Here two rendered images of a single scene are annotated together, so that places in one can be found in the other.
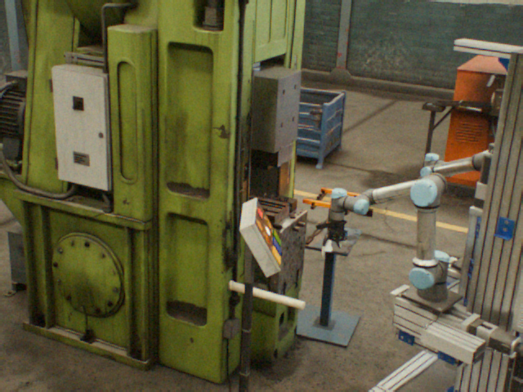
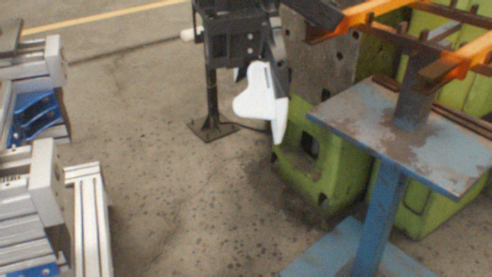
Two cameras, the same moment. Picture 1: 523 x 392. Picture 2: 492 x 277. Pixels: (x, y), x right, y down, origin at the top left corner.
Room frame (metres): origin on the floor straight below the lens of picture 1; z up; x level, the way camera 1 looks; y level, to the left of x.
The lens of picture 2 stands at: (4.24, -1.33, 1.22)
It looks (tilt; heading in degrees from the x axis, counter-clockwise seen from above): 37 degrees down; 120
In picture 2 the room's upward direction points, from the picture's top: straight up
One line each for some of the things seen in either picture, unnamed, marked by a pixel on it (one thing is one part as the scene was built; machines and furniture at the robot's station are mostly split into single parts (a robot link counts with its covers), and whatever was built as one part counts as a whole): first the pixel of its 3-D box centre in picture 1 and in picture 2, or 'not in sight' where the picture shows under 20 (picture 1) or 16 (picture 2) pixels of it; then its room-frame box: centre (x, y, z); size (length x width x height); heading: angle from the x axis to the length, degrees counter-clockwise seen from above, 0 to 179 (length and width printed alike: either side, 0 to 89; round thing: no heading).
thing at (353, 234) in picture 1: (332, 238); (408, 126); (4.19, -0.43, 0.65); 0.40 x 0.30 x 0.02; 161
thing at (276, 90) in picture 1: (257, 104); not in sight; (3.93, 0.08, 1.57); 0.42 x 0.39 x 0.40; 65
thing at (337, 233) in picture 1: (337, 229); not in sight; (3.35, -0.36, 1.07); 0.09 x 0.08 x 0.12; 49
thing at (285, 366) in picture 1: (280, 358); (288, 185); (3.78, -0.13, 0.01); 0.58 x 0.39 x 0.01; 155
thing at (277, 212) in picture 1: (249, 207); not in sight; (3.89, 0.10, 0.96); 0.42 x 0.20 x 0.09; 65
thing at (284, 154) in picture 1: (252, 148); not in sight; (3.89, 0.10, 1.32); 0.42 x 0.20 x 0.10; 65
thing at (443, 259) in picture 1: (435, 265); not in sight; (3.19, -0.84, 0.98); 0.13 x 0.12 x 0.14; 146
